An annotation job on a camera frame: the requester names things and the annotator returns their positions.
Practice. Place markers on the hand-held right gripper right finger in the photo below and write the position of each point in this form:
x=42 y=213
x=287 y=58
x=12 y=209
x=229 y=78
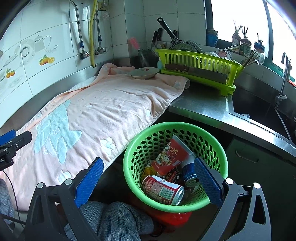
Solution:
x=208 y=183

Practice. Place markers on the steel faucet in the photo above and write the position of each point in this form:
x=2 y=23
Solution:
x=286 y=69

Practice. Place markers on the steel sink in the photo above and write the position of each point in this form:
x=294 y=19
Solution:
x=254 y=104

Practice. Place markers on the bunch of chopsticks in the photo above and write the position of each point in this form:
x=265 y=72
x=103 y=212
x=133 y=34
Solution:
x=249 y=59

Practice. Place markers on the white ceramic dish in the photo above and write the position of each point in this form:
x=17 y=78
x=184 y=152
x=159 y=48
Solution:
x=144 y=73

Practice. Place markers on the knife block with utensils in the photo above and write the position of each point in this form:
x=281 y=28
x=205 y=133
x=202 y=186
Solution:
x=144 y=58

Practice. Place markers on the blue drink can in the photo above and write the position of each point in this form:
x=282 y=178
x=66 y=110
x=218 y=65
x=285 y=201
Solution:
x=188 y=171

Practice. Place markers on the red printed cup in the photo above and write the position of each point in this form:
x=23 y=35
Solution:
x=171 y=155

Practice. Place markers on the red cola can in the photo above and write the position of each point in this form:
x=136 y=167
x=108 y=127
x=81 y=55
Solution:
x=161 y=188

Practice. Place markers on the yellow plastic wrapper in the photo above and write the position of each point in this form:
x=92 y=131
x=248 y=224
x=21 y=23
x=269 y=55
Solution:
x=150 y=172

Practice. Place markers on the pink bottle brush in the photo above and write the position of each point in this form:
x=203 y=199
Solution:
x=134 y=43

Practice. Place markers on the red plastic stool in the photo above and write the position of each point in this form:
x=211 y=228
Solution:
x=173 y=217

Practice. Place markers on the green plastic basket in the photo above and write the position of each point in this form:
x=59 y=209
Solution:
x=133 y=185

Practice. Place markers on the person's left forearm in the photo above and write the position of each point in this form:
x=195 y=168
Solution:
x=5 y=199

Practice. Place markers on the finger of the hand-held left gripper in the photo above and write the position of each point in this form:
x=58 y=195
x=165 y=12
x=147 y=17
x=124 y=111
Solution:
x=8 y=138
x=23 y=139

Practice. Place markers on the blue jar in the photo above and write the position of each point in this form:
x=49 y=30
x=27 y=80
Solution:
x=212 y=38

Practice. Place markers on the metal angle valve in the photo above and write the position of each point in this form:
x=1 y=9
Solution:
x=83 y=55
x=100 y=50

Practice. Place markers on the green dish rack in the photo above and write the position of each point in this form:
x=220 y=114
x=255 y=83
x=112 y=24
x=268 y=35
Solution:
x=229 y=89

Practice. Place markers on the teal bottle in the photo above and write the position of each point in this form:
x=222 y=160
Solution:
x=159 y=64

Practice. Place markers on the white printed bowl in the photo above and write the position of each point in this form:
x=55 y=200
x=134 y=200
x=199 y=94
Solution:
x=224 y=55

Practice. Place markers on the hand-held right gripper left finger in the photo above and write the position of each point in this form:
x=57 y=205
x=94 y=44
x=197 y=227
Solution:
x=90 y=180

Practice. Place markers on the dark printed packet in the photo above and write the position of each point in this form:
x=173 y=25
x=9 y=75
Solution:
x=172 y=177

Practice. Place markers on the pink towel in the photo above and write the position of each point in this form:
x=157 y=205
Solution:
x=111 y=109

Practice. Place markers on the jar with sprouting plant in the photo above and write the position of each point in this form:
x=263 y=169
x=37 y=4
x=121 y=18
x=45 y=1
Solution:
x=259 y=49
x=245 y=45
x=235 y=39

